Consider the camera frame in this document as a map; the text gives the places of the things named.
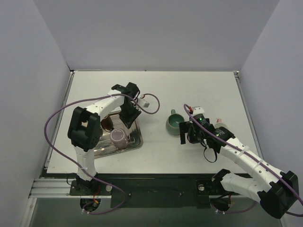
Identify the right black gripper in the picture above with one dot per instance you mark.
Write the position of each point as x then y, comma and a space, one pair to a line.
185, 130

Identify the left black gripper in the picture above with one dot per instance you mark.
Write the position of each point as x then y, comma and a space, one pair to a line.
130, 116

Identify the teal glazed mug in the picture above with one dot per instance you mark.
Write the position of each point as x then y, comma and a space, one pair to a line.
172, 123

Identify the mauve cylindrical mug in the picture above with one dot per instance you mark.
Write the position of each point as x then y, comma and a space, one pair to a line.
119, 138

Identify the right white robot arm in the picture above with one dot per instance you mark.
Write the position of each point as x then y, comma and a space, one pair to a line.
273, 189

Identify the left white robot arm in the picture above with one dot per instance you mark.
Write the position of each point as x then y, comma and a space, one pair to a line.
84, 129

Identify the small brown mug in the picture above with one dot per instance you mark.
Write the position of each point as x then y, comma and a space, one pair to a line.
107, 123

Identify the stainless steel tray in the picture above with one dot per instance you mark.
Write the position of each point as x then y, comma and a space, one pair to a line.
105, 147

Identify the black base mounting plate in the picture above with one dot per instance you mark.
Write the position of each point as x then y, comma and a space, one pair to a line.
146, 190

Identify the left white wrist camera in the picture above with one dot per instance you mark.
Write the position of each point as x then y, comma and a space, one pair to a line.
142, 102

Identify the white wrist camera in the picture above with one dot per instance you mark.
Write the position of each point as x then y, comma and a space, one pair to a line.
142, 102
197, 110

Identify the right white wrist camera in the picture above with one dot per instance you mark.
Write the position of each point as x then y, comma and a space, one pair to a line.
197, 110

